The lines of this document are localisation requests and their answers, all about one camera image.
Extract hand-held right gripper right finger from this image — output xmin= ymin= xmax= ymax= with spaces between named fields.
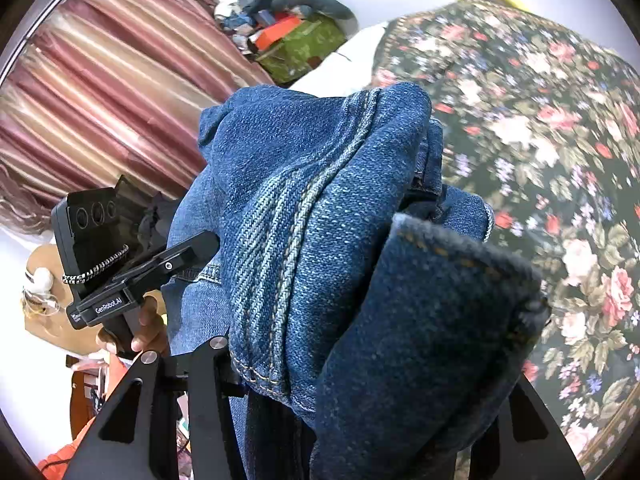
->
xmin=470 ymin=372 xmax=586 ymax=480

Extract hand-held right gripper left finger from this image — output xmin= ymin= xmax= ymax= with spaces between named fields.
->
xmin=62 ymin=337 xmax=251 ymax=480

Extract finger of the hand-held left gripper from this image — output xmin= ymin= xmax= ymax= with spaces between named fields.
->
xmin=112 ymin=231 xmax=221 ymax=294

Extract blue denim jeans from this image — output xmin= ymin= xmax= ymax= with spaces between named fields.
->
xmin=162 ymin=82 xmax=552 ymax=480

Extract person's left hand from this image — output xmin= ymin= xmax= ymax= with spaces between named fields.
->
xmin=96 ymin=302 xmax=171 ymax=361

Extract small white object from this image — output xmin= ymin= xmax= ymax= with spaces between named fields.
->
xmin=25 ymin=267 xmax=54 ymax=294

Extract tan round hat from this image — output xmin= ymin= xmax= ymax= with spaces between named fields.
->
xmin=23 ymin=245 xmax=109 ymax=357

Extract striped red cream curtain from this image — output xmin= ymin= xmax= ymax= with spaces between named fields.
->
xmin=0 ymin=0 xmax=274 ymax=237

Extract orange garment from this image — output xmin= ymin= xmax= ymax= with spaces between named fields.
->
xmin=37 ymin=354 xmax=132 ymax=480

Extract orange box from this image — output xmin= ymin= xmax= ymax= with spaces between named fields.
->
xmin=247 ymin=16 xmax=304 ymax=49

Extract pile of small clutter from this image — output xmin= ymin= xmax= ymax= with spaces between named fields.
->
xmin=215 ymin=0 xmax=281 ymax=57

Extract white cloth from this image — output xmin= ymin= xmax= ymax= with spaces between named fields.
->
xmin=287 ymin=22 xmax=389 ymax=96

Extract grey stuffed tube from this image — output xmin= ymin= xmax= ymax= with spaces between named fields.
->
xmin=272 ymin=0 xmax=360 ymax=27

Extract floral bed blanket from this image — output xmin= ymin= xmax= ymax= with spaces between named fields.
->
xmin=372 ymin=0 xmax=640 ymax=479

